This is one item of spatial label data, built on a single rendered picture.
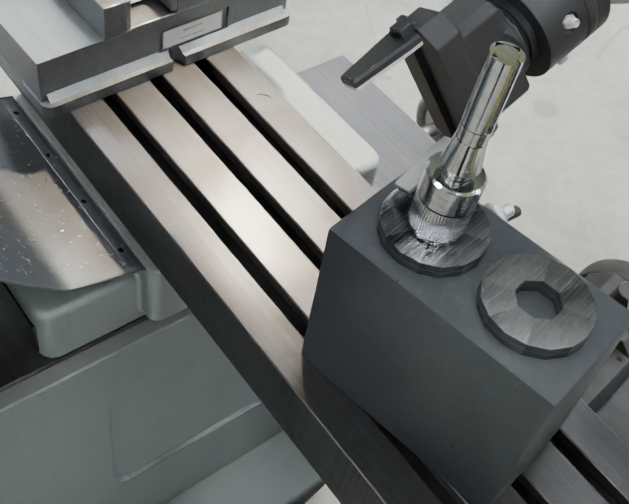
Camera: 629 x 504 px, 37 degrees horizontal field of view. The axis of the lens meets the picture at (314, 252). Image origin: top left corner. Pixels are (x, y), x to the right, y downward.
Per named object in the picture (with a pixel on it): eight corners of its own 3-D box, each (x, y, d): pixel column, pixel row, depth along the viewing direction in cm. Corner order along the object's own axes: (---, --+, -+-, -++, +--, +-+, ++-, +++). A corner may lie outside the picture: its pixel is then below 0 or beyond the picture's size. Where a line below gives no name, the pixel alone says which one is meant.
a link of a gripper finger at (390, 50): (339, 84, 69) (400, 34, 70) (362, 93, 66) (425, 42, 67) (330, 66, 68) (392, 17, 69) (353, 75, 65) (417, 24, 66)
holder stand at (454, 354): (380, 287, 94) (424, 146, 79) (558, 430, 86) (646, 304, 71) (299, 355, 88) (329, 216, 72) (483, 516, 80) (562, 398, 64)
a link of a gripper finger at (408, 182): (413, 193, 72) (471, 144, 73) (390, 180, 74) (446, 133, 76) (421, 207, 73) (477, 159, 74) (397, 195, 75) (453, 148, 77)
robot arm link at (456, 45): (430, 137, 79) (529, 54, 81) (505, 170, 71) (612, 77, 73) (371, 13, 71) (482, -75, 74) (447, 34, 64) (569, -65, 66)
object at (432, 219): (476, 235, 73) (496, 192, 69) (428, 254, 71) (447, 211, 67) (441, 193, 75) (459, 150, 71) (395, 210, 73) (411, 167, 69)
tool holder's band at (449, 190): (496, 192, 69) (500, 183, 68) (447, 211, 67) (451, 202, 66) (459, 150, 71) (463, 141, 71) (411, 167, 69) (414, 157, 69)
